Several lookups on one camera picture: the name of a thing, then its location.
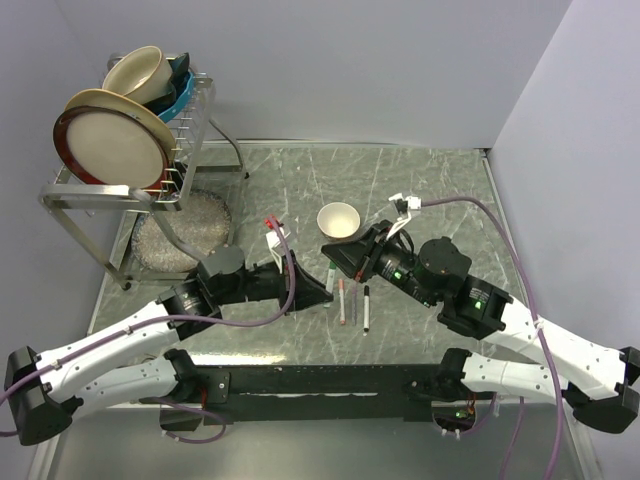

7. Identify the white pen purple tip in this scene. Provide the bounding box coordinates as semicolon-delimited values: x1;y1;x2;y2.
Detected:
350;282;358;326

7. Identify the white pen black tip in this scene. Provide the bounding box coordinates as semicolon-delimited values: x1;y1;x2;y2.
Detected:
363;284;371;337

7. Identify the white pen green end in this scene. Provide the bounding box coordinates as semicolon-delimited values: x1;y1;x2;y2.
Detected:
326;261;337;293

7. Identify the black base bar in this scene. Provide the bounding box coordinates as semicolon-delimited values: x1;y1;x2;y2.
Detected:
138;363;496;426

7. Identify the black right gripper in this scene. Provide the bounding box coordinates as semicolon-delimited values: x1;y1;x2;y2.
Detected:
320;221;437;309

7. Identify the aluminium rail frame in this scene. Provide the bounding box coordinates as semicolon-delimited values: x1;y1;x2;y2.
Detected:
24;147;601;480

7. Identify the red rimmed white plate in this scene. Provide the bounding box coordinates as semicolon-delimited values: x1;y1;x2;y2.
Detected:
52;106;168;189

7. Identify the beige plate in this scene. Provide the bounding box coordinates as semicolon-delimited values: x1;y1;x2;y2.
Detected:
64;89;176;163

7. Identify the large beige bowl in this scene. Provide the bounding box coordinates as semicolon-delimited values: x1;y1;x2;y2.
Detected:
102;46;173;104

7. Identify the black dish in rack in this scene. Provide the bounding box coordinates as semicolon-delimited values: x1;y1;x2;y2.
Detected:
146;52;190;112

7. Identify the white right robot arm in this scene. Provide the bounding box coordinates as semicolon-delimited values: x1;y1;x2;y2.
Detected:
321;221;639;434

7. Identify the speckled grey plate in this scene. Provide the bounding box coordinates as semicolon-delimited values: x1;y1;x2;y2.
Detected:
131;189;232;273

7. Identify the metal dish rack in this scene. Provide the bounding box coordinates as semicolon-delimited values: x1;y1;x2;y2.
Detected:
39;64;249;291

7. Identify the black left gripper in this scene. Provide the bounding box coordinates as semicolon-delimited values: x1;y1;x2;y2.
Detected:
215;246;332;312

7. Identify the blue dish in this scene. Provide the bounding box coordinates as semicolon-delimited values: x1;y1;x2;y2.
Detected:
147;71;196;123

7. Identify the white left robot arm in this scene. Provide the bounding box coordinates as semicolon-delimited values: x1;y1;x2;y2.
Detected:
1;246;333;446

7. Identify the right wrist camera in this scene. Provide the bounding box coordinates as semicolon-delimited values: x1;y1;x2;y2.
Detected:
387;193;422;239

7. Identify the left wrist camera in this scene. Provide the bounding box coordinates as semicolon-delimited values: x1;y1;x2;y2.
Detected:
264;215;292;273

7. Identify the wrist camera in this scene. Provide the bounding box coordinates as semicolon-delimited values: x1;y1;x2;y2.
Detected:
264;215;292;273
387;193;422;239

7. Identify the white pen pink end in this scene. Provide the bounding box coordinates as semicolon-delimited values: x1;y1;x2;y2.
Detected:
338;278;346;326

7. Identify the small cream bowl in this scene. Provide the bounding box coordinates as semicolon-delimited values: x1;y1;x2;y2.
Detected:
316;202;361;240

